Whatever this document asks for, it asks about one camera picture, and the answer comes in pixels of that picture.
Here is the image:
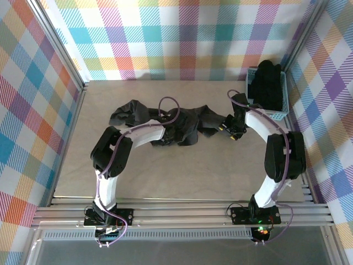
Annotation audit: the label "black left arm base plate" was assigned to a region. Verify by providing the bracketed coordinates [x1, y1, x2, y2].
[83, 208, 135, 227]

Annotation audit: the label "black t-shirts pile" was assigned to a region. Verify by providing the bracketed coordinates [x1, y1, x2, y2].
[249, 59, 285, 113]

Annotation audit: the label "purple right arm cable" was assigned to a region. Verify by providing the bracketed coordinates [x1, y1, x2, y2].
[226, 88, 295, 246]

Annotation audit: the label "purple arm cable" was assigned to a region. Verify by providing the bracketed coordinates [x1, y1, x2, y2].
[226, 88, 295, 246]
[95, 96, 181, 248]

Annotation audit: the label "aluminium right side rail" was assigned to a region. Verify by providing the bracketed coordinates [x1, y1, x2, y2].
[285, 110, 317, 204]

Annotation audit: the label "dark grey t-shirt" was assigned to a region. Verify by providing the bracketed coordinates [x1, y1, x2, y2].
[109, 99, 230, 147]

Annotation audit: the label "light blue plastic basket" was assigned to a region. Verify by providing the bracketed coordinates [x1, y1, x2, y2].
[244, 67, 290, 121]

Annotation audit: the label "aluminium rail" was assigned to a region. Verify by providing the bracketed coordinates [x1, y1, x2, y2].
[285, 110, 317, 204]
[48, 82, 89, 207]

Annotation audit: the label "aluminium left side rail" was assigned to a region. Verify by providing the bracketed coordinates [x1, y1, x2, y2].
[48, 82, 89, 207]

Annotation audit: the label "aluminium right frame post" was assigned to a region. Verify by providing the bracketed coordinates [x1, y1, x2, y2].
[282, 0, 330, 73]

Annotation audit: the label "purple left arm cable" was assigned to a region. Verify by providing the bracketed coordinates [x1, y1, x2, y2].
[95, 96, 181, 248]

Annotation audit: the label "aluminium left frame post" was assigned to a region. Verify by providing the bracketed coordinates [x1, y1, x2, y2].
[26, 0, 89, 91]

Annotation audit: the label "aluminium frame post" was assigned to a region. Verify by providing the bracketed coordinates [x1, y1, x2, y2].
[26, 0, 89, 91]
[282, 0, 330, 73]

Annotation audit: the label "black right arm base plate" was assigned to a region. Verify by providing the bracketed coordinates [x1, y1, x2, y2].
[230, 205, 282, 225]

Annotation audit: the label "aluminium frame cross rails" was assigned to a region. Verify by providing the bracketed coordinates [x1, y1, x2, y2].
[31, 196, 336, 230]

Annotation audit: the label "grey slotted cable duct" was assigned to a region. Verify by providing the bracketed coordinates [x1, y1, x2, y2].
[42, 230, 253, 241]

